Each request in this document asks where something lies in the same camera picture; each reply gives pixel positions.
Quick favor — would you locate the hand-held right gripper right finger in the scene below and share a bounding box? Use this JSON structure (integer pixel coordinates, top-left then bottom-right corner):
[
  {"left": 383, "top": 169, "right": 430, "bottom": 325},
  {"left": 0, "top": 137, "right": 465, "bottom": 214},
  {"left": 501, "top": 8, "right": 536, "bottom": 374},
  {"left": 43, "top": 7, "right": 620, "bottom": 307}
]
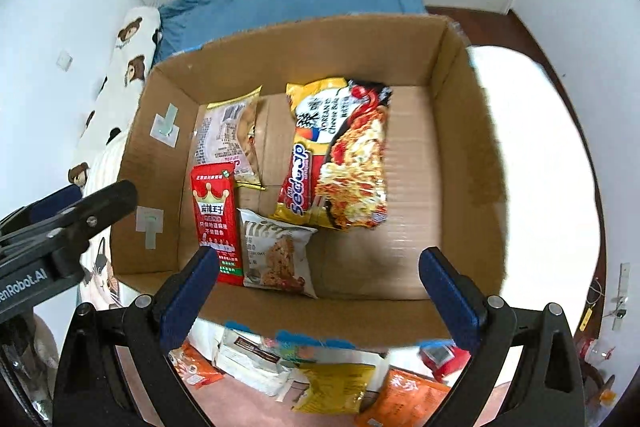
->
[{"left": 419, "top": 247, "right": 586, "bottom": 427}]

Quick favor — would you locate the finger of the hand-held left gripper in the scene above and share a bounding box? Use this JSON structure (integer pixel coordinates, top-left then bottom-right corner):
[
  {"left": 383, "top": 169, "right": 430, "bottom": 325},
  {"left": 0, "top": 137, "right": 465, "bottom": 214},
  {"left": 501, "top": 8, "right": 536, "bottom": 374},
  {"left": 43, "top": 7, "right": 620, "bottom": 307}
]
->
[
  {"left": 0, "top": 184, "right": 83, "bottom": 233},
  {"left": 0, "top": 179, "right": 138, "bottom": 258}
]

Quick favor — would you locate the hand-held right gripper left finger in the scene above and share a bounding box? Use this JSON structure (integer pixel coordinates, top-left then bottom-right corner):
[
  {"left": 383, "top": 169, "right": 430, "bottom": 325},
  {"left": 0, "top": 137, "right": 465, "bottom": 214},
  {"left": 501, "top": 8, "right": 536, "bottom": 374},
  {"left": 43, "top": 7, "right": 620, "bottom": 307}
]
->
[{"left": 52, "top": 247, "right": 221, "bottom": 427}]

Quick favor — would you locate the cardboard box with blue print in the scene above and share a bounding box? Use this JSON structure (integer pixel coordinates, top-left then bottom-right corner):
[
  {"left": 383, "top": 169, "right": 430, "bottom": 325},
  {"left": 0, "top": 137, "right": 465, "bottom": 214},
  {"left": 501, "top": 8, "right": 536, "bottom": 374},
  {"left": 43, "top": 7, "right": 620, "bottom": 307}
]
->
[{"left": 109, "top": 13, "right": 511, "bottom": 350}]

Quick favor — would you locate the red white snack packet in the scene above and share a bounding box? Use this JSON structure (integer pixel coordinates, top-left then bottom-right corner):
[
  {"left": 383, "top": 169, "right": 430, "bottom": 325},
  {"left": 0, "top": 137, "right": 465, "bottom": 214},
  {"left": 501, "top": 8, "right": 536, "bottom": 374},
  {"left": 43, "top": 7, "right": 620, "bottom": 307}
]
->
[{"left": 417, "top": 339, "right": 471, "bottom": 383}]

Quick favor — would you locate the small orange snack packet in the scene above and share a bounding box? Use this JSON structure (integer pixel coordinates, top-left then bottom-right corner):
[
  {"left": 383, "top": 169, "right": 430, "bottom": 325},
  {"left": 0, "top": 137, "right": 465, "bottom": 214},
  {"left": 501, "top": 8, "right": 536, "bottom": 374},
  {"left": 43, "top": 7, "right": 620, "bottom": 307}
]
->
[{"left": 167, "top": 341, "right": 225, "bottom": 390}]

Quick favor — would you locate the red snack packet with crown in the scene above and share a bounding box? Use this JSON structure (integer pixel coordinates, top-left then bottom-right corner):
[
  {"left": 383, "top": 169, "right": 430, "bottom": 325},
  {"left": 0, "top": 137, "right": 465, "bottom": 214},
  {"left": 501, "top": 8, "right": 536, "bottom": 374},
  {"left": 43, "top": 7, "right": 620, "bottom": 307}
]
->
[{"left": 190, "top": 162, "right": 244, "bottom": 289}]

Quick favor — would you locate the white granola snack packet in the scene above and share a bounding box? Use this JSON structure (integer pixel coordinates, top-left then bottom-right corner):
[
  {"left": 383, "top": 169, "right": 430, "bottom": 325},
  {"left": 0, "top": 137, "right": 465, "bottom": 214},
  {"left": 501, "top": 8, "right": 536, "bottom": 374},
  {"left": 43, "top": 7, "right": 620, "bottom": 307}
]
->
[{"left": 236, "top": 207, "right": 319, "bottom": 299}]

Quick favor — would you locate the large orange snack packet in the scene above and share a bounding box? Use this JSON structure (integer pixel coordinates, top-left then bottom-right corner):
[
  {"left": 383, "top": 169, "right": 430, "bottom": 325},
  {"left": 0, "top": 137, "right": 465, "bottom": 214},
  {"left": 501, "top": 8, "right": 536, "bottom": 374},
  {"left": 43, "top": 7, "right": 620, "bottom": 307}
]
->
[{"left": 355, "top": 368, "right": 451, "bottom": 427}]

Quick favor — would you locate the animal print white pillow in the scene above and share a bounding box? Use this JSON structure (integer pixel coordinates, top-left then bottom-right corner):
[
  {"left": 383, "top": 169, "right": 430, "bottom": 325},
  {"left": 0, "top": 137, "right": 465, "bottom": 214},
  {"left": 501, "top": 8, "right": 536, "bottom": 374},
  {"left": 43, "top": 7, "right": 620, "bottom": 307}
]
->
[{"left": 67, "top": 6, "right": 163, "bottom": 313}]

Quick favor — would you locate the beige bread packet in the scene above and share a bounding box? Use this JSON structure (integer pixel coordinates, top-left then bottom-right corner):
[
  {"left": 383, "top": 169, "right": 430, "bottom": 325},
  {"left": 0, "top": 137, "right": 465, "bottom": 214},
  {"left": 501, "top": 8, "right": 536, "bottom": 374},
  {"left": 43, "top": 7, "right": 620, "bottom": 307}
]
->
[{"left": 192, "top": 86, "right": 266, "bottom": 190}]

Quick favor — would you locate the yellow snack packet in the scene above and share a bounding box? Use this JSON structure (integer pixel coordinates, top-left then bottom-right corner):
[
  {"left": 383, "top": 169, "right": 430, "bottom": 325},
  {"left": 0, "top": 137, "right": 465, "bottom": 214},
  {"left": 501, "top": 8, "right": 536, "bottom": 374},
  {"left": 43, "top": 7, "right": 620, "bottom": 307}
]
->
[{"left": 291, "top": 362, "right": 376, "bottom": 415}]

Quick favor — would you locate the striped pink bed sheet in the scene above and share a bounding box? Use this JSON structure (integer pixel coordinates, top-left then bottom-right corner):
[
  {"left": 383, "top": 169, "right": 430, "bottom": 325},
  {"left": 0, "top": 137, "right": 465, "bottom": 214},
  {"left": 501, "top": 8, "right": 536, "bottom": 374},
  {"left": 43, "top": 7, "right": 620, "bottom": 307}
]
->
[{"left": 112, "top": 46, "right": 603, "bottom": 427}]

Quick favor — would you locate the door lock with keys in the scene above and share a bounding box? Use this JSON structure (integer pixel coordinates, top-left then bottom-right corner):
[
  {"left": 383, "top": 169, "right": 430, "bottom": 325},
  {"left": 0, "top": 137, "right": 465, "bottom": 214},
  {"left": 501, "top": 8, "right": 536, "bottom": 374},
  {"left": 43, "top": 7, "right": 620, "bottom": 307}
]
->
[{"left": 602, "top": 263, "right": 632, "bottom": 333}]

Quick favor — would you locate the yellow black instant noodle packet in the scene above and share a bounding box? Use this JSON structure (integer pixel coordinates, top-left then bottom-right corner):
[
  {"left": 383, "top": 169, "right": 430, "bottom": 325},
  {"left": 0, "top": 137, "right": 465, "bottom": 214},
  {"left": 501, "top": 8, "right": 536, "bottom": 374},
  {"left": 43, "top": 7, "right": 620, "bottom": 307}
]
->
[{"left": 270, "top": 77, "right": 393, "bottom": 233}]

